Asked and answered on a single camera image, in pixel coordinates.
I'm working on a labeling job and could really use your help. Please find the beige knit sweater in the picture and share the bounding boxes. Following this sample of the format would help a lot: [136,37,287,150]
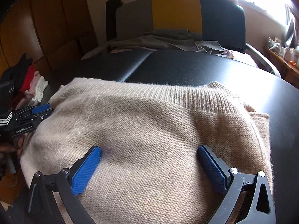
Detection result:
[20,78,273,223]

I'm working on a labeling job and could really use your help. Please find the white pink folded clothes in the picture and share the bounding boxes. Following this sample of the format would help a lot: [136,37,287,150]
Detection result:
[16,71,49,109]

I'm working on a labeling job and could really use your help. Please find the person's left hand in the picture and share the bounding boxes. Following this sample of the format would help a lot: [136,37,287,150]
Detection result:
[1,135,25,158]

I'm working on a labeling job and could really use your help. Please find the red garment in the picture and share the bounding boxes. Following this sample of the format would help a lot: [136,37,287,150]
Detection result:
[19,65,36,94]

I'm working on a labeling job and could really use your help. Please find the black garment pile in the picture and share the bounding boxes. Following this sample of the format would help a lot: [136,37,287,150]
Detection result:
[1,53,33,97]

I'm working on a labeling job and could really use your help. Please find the grey yellow blue chair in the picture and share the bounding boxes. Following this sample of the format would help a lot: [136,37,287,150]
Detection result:
[115,0,282,77]

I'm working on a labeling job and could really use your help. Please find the wooden shelf with clutter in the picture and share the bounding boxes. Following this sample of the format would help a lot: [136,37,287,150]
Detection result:
[267,38,298,87]

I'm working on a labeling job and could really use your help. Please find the grey cloth on chair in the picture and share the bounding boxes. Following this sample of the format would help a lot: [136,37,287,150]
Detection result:
[82,29,234,60]

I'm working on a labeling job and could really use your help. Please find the window curtain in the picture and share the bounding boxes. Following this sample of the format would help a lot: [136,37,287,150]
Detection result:
[283,12,298,49]

